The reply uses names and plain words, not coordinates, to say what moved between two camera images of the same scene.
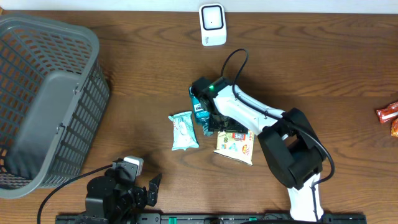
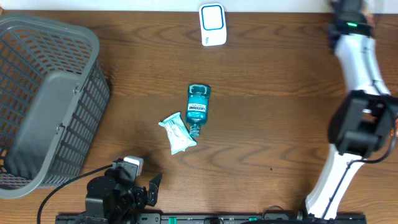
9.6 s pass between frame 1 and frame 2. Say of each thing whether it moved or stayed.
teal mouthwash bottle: moved
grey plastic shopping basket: stayed
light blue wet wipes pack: moved
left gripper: stayed
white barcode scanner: stayed
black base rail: stayed
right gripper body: moved
